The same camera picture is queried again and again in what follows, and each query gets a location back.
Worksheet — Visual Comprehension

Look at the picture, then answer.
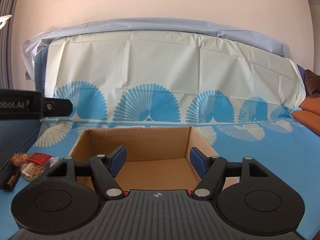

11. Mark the bag of small cookies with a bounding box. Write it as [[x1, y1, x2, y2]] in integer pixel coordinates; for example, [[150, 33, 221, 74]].
[[10, 153, 30, 168]]

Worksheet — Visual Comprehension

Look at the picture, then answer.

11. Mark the round puffed grain cake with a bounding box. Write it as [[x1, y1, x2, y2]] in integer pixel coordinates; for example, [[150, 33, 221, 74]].
[[20, 163, 46, 181]]

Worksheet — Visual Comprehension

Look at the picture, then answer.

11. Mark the silver stick sachet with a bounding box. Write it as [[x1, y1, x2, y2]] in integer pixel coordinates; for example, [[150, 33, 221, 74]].
[[45, 157, 60, 169]]

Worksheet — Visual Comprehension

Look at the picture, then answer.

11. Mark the small red snack packet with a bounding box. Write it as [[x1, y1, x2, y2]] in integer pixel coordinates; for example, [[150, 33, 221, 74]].
[[27, 152, 52, 165]]

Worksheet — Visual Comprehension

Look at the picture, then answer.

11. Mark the black truffle snack bar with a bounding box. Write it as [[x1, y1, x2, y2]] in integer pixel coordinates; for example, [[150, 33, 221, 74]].
[[1, 165, 21, 191]]

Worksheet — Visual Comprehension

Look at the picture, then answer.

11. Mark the brown cardboard box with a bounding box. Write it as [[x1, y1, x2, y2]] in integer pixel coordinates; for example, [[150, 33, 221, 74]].
[[70, 126, 218, 191]]

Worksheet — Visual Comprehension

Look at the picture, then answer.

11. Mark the blue fan-pattern sofa cover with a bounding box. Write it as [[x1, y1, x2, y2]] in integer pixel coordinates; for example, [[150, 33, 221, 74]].
[[1, 30, 319, 239]]

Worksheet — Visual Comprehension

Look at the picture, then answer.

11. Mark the orange cushion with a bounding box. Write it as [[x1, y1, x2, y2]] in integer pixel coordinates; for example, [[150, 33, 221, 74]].
[[292, 96, 320, 136]]

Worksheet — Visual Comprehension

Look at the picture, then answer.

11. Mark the grey curtain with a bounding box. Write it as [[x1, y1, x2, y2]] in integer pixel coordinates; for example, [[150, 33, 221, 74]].
[[1, 0, 17, 89]]

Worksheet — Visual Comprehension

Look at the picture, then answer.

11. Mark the brown cushion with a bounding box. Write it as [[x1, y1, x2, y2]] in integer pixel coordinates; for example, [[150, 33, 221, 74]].
[[304, 69, 320, 98]]

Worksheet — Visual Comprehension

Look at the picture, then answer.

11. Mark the grey plastic sheet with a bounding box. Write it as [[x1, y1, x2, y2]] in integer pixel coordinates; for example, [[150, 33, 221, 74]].
[[21, 17, 290, 80]]

